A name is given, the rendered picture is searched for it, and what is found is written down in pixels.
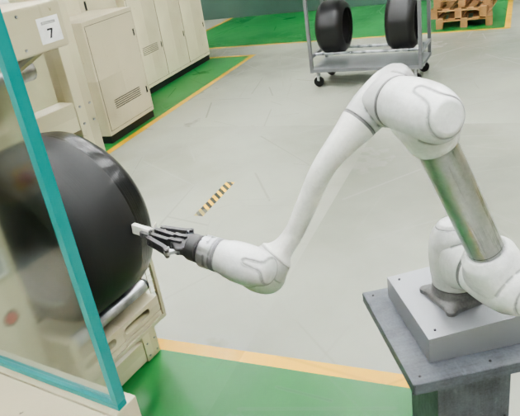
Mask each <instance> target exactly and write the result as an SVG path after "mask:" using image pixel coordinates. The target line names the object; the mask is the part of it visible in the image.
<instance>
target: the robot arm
mask: <svg viewBox="0 0 520 416"><path fill-rule="evenodd" d="M465 119H466V110H465V107H464V105H463V103H462V101H461V99H460V98H459V97H458V96H457V95H456V94H455V93H454V92H453V91H452V90H451V89H450V88H449V87H447V86H445V85H443V84H441V83H437V82H435V81H433V80H429V79H426V78H420V77H415V76H414V73H413V72H412V70H411V69H410V68H409V67H408V66H406V65H404V64H401V63H392V64H389V65H387V66H385V67H384V68H382V69H380V70H379V71H377V72H376V73H375V74H373V75H372V76H371V77H370V78H369V79H368V80H367V81H366V83H365V84H364V85H363V86H362V87H361V88H360V89H359V91H358V92H357V93H356V94H355V96H354V97H353V98H352V100H351V101H350V102H349V104H348V105H347V107H346V109H345V110H344V111H343V113H342V115H341V116H340V118H339V120H338V122H337V124H336V125H335V126H334V128H333V130H332V132H331V134H330V135H329V137H328V138H327V140H326V141H325V143H324V145H323V147H322V148H321V150H320V151H319V153H318V154H317V156H316V158H315V159H314V162H313V163H312V165H311V167H310V170H309V171H308V173H307V176H306V178H305V181H304V184H303V186H302V188H301V191H300V194H299V196H298V199H297V202H296V204H295V207H294V210H293V212H292V214H291V217H290V220H289V222H288V224H287V226H286V227H285V229H284V230H283V232H282V233H281V235H280V236H279V237H278V238H277V239H275V240H274V241H272V242H270V243H263V244H262V245H260V246H259V247H258V246H255V245H252V244H250V243H245V242H241V241H238V240H227V239H222V238H218V237H215V236H213V235H209V234H208V235H206V236H204V235H201V234H194V229H193V228H180V227H174V226H168V225H160V228H153V227H150V226H145V225H140V224H137V223H133V224H132V225H131V227H132V233H133V234H137V235H139V236H140V237H142V238H145V239H147V245H149V246H150V247H151V248H153V249H155V250H157V251H158V252H160V253H161V254H163V255H164V257H165V258H170V255H172V254H176V255H182V256H183V257H184V258H185V259H187V260H189V261H192V262H196V264H197V265H198V266H199V267H203V268H205V269H208V270H211V271H213V272H217V273H219V274H220V275H221V276H222V277H224V278H226V279H228V280H229V281H232V282H234V283H237V284H240V285H242V286H244V287H245V288H247V289H249V290H250V291H253V292H256V293H258V294H264V295H268V294H272V293H275V292H277V291H279V290H280V289H281V288H282V286H283V285H284V283H285V281H286V274H287V273H288V271H289V269H290V267H291V255H292V254H293V252H294V251H295V249H296V247H297V245H298V244H299V242H300V241H301V239H302V237H303V236H304V234H305V231H306V230H307V228H308V226H309V224H310V221H311V219H312V217H313V215H314V213H315V211H316V208H317V206H318V204H319V202H320V200H321V198H322V195H323V194H324V191H325V189H326V187H327V185H328V184H329V181H330V179H331V177H332V176H333V174H334V173H335V171H336V170H337V169H338V167H339V166H340V165H341V163H342V162H343V161H344V160H345V159H346V158H347V157H348V156H350V155H351V154H352V153H353V152H354V151H356V150H357V149H358V148H359V147H360V146H362V145H363V144H364V143H366V142H367V141H368V140H369V139H370V138H371V137H372V136H373V135H374V134H375V133H376V132H377V131H378V130H379V129H381V128H382V127H384V128H390V129H391V131H392V133H393V134H394V135H395V136H396V137H397V138H398V139H399V140H400V142H401V143H402V144H403V145H404V146H405V148H406V149H407V150H408V151H409V152H410V153H411V154H412V155H413V156H414V157H416V158H419V159H420V161H421V163H422V165H423V167H424V169H425V171H426V173H427V175H428V177H429V179H430V181H431V183H432V185H433V187H434V189H435V191H436V193H437V195H438V197H439V199H440V201H441V203H442V205H443V207H444V209H445V211H446V213H447V215H448V217H444V218H442V219H440V220H439V221H438V222H437V223H436V224H435V225H434V226H433V229H432V232H431V234H430V237H429V240H428V261H429V268H430V273H431V277H432V283H431V284H427V285H423V286H420V288H419V290H420V293H421V294H424V295H426V296H427V297H428V298H429V299H430V300H432V301H433V302H434V303H435V304H436V305H438V306H439V307H440V308H441V309H442V310H444V312H445V313H446V315H447V316H448V317H455V316H457V315H458V314H459V313H461V312H463V311H466V310H469V309H471V308H474V307H476V306H478V305H482V304H484V305H486V306H488V307H489V308H491V309H492V310H495V311H497V312H499V313H501V314H506V315H511V316H520V250H519V249H518V247H517V246H516V244H515V243H514V242H513V241H512V240H511V239H509V238H507V237H504V236H501V235H500V233H499V231H498V228H497V226H496V224H495V223H494V219H493V217H492V215H491V214H490V211H489V208H488V206H487V204H486V202H485V199H484V197H483V195H482V193H481V191H480V188H479V186H478V184H477V181H476V180H475V177H474V174H473V172H472V171H471V169H470V165H469V164H468V162H467V159H466V156H465V155H464V152H463V150H462V148H461V145H460V143H459V138H460V134H461V129H462V127H463V125H464V123H465Z"/></svg>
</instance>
